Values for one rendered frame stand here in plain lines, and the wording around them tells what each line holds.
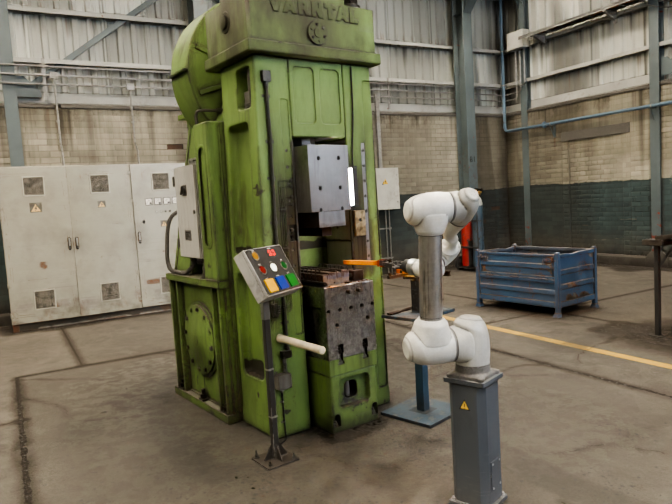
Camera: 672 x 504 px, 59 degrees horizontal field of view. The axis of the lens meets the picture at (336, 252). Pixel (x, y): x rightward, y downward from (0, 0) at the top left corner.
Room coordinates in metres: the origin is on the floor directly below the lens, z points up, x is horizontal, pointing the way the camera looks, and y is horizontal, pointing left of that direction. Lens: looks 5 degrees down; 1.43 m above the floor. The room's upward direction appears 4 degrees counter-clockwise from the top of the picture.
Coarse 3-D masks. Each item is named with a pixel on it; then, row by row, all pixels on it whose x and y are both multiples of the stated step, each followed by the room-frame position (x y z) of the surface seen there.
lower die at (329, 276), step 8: (304, 272) 3.76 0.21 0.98; (312, 272) 3.71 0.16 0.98; (320, 272) 3.64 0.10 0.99; (328, 272) 3.60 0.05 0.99; (336, 272) 3.61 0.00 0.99; (344, 272) 3.64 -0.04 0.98; (320, 280) 3.57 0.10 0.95; (328, 280) 3.57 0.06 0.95; (336, 280) 3.60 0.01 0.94; (344, 280) 3.64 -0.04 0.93
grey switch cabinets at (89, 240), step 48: (0, 192) 7.40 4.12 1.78; (48, 192) 7.65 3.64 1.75; (96, 192) 7.92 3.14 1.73; (144, 192) 8.24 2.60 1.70; (48, 240) 7.62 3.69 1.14; (96, 240) 7.90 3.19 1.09; (144, 240) 8.21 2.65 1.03; (48, 288) 7.59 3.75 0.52; (96, 288) 7.87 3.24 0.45; (144, 288) 8.18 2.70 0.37
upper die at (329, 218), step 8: (304, 216) 3.67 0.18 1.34; (312, 216) 3.60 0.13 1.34; (320, 216) 3.55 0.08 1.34; (328, 216) 3.59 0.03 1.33; (336, 216) 3.62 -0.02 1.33; (344, 216) 3.66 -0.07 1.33; (304, 224) 3.68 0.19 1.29; (312, 224) 3.60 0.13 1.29; (320, 224) 3.55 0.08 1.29; (328, 224) 3.58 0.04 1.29; (336, 224) 3.62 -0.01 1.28; (344, 224) 3.66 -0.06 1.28
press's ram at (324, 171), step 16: (304, 160) 3.55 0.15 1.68; (320, 160) 3.57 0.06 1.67; (336, 160) 3.64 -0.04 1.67; (304, 176) 3.56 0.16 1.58; (320, 176) 3.56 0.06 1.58; (336, 176) 3.63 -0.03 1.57; (304, 192) 3.57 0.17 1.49; (320, 192) 3.56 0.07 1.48; (336, 192) 3.63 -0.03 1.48; (304, 208) 3.57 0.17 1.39; (320, 208) 3.58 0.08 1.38; (336, 208) 3.62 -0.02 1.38
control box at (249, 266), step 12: (240, 252) 3.06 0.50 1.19; (252, 252) 3.10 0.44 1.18; (264, 252) 3.18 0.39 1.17; (276, 252) 3.27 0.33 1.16; (240, 264) 3.06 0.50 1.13; (252, 264) 3.04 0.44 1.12; (264, 264) 3.12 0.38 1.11; (276, 264) 3.20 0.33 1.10; (288, 264) 3.29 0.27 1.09; (252, 276) 3.03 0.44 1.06; (264, 276) 3.06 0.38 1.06; (276, 276) 3.14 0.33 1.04; (252, 288) 3.03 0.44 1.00; (264, 288) 3.00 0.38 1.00; (288, 288) 3.16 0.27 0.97; (264, 300) 3.01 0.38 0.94
